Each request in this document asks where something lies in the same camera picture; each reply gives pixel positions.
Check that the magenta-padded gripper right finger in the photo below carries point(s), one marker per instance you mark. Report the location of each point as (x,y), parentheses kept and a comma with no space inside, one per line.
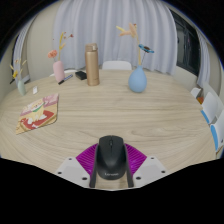
(150,170)

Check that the wide white curtain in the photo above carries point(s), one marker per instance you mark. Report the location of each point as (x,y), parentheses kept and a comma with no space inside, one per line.
(106,23)

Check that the black computer mouse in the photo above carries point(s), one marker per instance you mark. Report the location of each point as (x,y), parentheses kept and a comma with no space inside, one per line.
(111,160)

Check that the gold insulated drink bottle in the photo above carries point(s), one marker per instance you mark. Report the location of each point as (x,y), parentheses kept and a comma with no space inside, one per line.
(92,66)

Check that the pink vase with flowers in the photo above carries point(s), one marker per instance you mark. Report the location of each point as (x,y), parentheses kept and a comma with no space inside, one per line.
(59,71)

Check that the white remote control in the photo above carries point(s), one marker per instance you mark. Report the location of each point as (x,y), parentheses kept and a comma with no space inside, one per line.
(35,90)

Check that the dark framed window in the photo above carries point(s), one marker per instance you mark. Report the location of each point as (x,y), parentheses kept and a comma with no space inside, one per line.
(186,46)

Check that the white chairs with blue seats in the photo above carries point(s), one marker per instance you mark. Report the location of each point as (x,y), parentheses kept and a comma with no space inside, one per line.
(210,106)

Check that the white chair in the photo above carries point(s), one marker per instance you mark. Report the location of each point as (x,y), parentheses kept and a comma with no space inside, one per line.
(116,65)
(70,71)

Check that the black rectangular case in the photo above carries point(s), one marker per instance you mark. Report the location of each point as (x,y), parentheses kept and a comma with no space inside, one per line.
(81,75)

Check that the blue vase with flowers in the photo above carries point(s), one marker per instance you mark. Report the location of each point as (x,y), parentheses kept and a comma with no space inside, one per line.
(137,81)

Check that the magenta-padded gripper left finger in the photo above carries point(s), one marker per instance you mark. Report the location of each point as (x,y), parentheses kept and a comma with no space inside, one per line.
(71,170)

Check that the blue marker pen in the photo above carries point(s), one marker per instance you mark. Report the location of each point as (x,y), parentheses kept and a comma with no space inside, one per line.
(65,79)

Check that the green vase with flowers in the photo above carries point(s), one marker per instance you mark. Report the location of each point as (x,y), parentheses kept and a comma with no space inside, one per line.
(21,88)

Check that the cartoon printed mouse pad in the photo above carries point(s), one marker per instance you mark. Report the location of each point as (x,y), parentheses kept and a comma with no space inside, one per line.
(36,115)

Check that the narrow white curtain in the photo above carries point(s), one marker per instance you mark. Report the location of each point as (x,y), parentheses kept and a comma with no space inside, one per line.
(204,63)
(20,50)

